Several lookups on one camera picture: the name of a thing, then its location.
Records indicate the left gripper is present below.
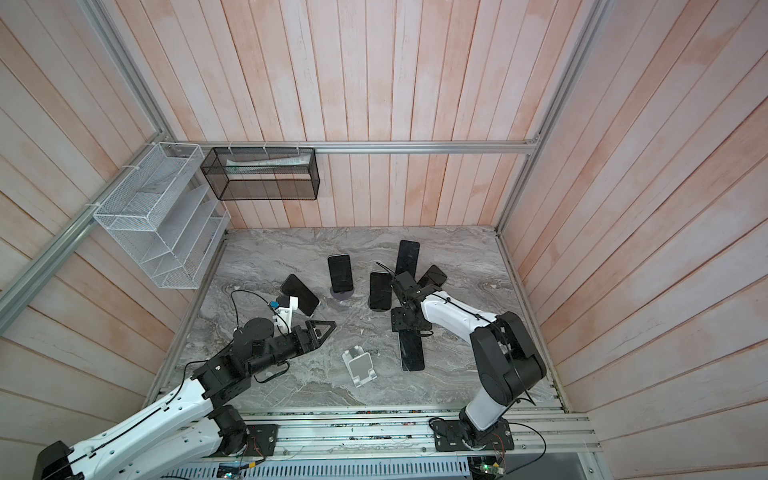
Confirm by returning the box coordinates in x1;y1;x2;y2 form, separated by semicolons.
248;319;337;376

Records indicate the white phone front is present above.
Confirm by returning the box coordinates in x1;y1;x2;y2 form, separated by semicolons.
398;330;425;372

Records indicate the black phone stand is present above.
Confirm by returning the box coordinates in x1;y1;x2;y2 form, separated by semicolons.
368;272;392;312

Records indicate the white folding phone stand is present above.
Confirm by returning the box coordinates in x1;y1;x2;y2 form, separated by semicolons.
342;345;377;388

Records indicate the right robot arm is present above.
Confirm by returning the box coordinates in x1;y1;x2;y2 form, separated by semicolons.
391;272;547;442

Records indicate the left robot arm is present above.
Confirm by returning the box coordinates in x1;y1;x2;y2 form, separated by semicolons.
33;317;336;479

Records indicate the dark phone right stand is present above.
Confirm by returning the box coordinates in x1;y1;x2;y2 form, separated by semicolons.
418;265;447;290

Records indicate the grey round stand base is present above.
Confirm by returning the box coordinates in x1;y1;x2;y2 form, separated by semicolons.
330;289;354;301

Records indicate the purple phone rear stand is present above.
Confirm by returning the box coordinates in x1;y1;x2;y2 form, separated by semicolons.
395;240;420;277

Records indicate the blue phone on white stand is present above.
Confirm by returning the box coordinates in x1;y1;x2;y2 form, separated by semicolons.
280;274;320;318

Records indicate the green phone on round stand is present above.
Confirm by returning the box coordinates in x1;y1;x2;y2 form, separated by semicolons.
327;254;354;294

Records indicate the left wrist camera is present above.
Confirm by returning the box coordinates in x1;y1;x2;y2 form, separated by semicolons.
271;295;299;334

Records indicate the aluminium front rail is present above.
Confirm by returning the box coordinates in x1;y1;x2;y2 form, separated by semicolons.
242;405;602;460

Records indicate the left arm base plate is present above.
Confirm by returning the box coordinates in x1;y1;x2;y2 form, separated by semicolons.
213;424;279;457

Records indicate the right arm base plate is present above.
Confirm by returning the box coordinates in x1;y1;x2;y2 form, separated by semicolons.
428;417;515;453

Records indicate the black wire mesh basket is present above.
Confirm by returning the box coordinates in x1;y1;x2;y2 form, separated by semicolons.
201;146;321;201

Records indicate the white wire mesh shelf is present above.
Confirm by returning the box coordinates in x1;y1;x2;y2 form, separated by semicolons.
94;143;230;290

